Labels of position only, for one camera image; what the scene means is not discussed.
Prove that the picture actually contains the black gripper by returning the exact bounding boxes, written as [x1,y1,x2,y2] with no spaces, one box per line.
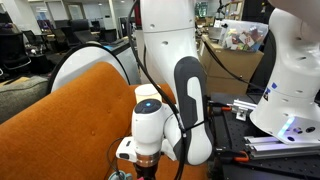
[134,162,158,180]

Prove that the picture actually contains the teal cup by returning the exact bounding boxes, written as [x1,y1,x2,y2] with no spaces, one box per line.
[109,169,134,180]

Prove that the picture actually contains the orange fabric sofa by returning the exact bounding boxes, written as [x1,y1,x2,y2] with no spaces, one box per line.
[0,61,209,180]

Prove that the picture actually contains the black perforated robot table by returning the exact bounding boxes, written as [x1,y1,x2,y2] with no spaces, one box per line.
[209,92,320,180]

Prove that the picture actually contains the white upright panel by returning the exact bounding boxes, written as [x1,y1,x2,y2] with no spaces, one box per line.
[134,29,148,85]

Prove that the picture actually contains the white board with black trim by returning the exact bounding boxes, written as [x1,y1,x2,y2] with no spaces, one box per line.
[99,39,141,86]

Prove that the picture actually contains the white round disc black rim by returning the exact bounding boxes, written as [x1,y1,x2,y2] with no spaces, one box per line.
[46,41,132,96]

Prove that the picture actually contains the cardboard box with items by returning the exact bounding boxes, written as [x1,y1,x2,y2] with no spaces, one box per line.
[202,41,266,93]

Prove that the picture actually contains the silver aluminium rails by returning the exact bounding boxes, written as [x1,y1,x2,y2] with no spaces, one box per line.
[243,134,320,160]

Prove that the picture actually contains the grey fabric sofa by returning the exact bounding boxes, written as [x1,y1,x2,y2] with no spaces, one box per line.
[0,75,50,125]

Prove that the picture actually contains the red framed monitor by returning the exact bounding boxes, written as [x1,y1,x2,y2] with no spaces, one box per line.
[133,0,143,28]

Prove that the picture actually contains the black office chair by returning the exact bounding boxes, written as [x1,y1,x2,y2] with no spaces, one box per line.
[21,29,46,51]
[0,31,33,79]
[49,28,72,54]

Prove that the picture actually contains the clear bin of colourful items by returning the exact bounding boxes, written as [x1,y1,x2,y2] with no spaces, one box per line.
[218,18,273,53]

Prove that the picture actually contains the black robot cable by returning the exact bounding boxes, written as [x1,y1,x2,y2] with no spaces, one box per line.
[125,0,188,180]

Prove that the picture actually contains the silver aluminium bracket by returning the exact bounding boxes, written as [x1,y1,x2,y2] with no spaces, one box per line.
[231,98,258,122]

